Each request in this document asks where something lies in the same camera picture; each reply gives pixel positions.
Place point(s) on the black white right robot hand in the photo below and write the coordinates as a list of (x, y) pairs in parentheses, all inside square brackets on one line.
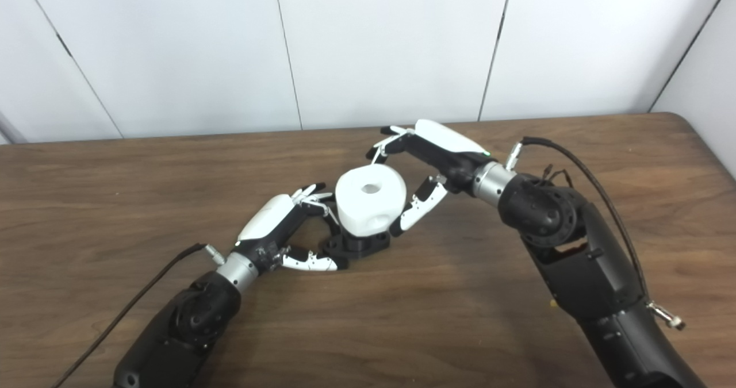
[(448, 143)]

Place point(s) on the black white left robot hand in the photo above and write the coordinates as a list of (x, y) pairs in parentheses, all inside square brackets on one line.
[(267, 218)]

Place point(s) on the black plastic holder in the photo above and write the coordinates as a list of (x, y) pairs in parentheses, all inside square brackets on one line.
[(359, 245)]

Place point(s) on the round white plastic piece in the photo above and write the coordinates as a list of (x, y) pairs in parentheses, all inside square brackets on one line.
[(368, 212)]

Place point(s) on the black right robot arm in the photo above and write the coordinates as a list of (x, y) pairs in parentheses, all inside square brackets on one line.
[(592, 273)]

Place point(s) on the silver connector plug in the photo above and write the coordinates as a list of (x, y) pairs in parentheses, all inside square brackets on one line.
[(664, 314)]

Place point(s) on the grey wall corner trim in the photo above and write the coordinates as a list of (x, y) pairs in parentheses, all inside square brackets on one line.
[(8, 129)]

